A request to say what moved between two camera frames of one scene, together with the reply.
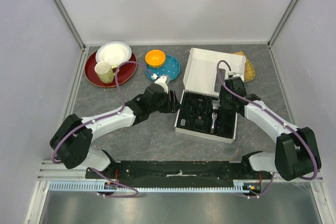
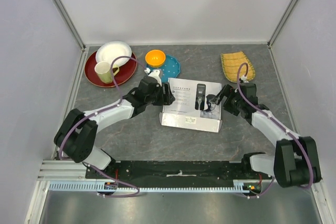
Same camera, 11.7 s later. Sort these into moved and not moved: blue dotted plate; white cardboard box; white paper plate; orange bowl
Moved: white cardboard box
Not moved: white paper plate; blue dotted plate; orange bowl
